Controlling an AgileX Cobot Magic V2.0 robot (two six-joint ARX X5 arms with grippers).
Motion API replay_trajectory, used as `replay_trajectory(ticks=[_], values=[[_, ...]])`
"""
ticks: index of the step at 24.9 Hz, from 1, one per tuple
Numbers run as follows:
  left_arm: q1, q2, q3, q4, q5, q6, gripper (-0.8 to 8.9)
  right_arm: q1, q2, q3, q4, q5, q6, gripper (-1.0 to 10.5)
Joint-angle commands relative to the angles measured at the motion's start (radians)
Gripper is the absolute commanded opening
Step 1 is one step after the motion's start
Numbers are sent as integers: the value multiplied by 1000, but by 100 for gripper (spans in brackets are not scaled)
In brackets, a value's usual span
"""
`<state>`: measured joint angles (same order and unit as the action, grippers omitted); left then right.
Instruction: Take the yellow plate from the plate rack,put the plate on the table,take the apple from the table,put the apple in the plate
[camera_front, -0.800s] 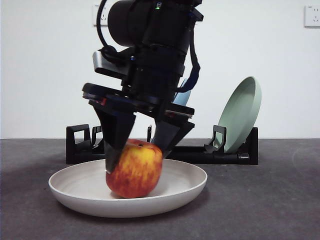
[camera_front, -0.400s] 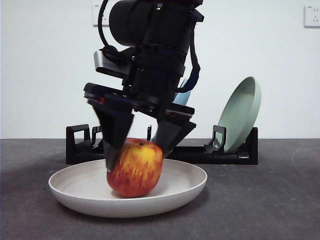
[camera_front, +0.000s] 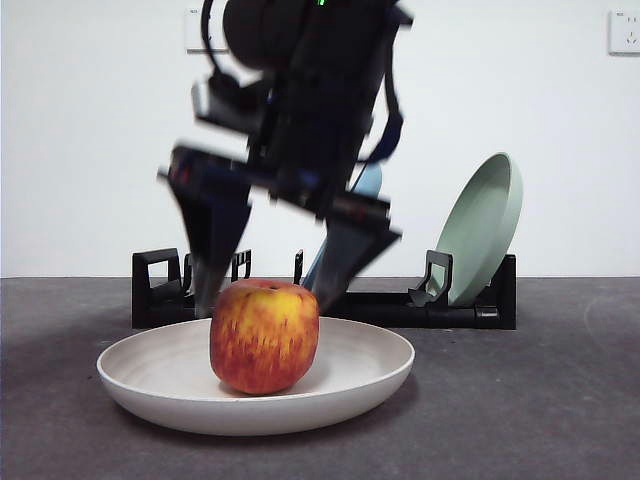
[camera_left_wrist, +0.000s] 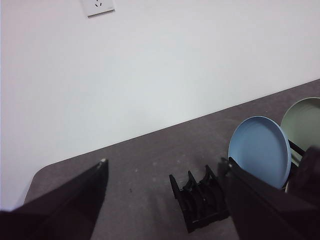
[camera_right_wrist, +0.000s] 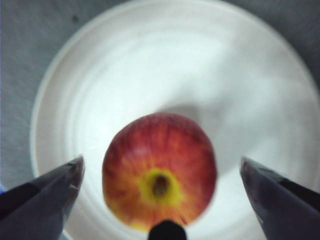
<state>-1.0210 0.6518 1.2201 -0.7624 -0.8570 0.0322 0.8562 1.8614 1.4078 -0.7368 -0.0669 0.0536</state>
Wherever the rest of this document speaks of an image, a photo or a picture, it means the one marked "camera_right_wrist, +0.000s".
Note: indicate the cream pale yellow plate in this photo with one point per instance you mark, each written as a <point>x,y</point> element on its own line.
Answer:
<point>150,75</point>

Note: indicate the red and yellow apple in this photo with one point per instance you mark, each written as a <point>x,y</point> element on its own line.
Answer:
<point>160,162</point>

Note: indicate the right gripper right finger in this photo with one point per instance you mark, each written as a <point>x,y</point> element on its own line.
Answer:
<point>282,205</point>

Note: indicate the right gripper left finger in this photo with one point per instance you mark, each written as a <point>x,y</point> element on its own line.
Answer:
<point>37,207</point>

